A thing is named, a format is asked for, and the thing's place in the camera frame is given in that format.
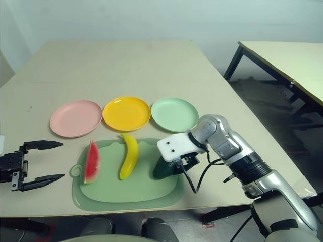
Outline pink round plate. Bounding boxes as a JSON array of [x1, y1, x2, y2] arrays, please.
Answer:
[[49, 100, 103, 138]]

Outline clear tape on table corner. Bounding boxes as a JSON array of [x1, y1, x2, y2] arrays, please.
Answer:
[[294, 176, 317, 200]]

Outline green silicone tray mat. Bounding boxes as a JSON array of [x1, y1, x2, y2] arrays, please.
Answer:
[[70, 138, 184, 212]]

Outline light green round plate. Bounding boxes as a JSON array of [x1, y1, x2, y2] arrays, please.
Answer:
[[150, 97, 199, 134]]

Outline yellow round plate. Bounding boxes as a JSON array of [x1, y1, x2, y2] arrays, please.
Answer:
[[102, 96, 151, 132]]

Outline yellow banana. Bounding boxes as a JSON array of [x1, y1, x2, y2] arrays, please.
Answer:
[[119, 133, 140, 180]]

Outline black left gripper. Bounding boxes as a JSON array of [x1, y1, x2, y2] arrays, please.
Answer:
[[0, 140, 66, 193]]

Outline grey robot leg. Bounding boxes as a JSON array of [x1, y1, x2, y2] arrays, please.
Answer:
[[144, 217, 176, 239], [80, 217, 113, 237]]

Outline grey left robot leg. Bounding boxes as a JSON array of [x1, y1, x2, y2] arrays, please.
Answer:
[[80, 217, 113, 237]]

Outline dark green avocado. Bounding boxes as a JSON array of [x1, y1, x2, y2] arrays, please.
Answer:
[[152, 156, 178, 180]]

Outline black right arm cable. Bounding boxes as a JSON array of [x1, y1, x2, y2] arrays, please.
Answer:
[[176, 145, 225, 194]]

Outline grey right robot leg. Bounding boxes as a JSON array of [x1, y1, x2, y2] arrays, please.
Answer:
[[144, 217, 176, 239]]

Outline beige side table black legs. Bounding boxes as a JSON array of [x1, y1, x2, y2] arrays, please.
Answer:
[[224, 41, 323, 108]]

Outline grey robot torso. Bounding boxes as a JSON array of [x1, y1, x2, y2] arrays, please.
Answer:
[[59, 233, 157, 242]]

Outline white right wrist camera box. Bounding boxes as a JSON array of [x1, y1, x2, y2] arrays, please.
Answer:
[[156, 133, 205, 162]]

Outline red watermelon slice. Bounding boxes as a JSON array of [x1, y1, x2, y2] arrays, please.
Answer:
[[83, 140, 101, 185]]

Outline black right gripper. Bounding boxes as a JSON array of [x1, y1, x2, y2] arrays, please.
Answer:
[[173, 151, 199, 175]]

